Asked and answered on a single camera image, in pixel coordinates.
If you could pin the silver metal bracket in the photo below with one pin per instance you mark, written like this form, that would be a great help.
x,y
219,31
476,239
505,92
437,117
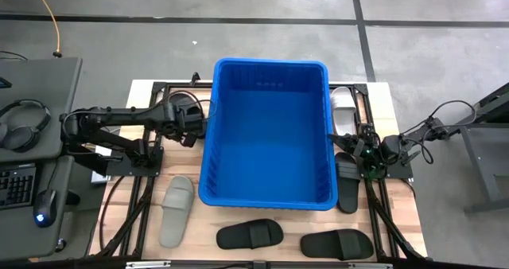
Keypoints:
x,y
149,264
370,265

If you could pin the table-level camera mount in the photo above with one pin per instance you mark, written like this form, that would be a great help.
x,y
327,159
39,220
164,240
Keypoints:
x,y
259,264

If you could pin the grey desk surface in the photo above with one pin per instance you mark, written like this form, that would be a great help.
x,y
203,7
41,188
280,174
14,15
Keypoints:
x,y
24,237
40,86

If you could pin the black flat device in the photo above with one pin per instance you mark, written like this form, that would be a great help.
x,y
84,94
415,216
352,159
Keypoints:
x,y
5,83

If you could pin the white power box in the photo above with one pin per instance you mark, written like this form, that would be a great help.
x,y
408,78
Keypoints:
x,y
99,173

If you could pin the black caster wheel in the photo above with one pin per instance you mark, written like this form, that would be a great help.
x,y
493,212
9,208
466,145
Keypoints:
x,y
60,245

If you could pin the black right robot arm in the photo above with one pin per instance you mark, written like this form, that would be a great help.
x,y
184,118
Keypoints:
x,y
431,127

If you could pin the black aluminium frame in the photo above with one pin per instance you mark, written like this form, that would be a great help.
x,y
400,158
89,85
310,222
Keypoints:
x,y
158,86

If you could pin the blue plastic bin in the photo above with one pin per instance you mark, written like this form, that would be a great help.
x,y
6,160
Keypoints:
x,y
270,141

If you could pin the black keyboard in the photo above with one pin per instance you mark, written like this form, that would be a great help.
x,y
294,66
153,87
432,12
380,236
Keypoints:
x,y
16,185

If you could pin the white foam slide sandal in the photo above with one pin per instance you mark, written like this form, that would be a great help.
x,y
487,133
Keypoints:
x,y
343,115

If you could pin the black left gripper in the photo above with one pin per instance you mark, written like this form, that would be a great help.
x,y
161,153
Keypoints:
x,y
191,123

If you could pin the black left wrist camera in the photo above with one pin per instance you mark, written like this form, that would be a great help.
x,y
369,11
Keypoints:
x,y
189,140

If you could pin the black round object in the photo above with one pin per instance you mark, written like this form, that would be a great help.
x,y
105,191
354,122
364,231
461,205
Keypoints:
x,y
72,198

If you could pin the black computer mouse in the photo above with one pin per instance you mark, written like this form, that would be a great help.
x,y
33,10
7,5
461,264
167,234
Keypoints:
x,y
45,207

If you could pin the grey foam slide sandal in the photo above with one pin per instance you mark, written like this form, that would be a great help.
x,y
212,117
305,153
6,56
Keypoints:
x,y
175,221

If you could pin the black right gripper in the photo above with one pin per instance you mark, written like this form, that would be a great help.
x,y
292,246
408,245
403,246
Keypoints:
x,y
364,149

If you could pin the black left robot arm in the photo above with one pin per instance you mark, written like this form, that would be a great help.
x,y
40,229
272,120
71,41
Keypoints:
x,y
115,115

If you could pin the black headphones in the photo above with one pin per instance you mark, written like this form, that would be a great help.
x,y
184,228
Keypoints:
x,y
24,137

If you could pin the dark grey metal stand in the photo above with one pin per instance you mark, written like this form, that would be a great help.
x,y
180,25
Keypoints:
x,y
476,161

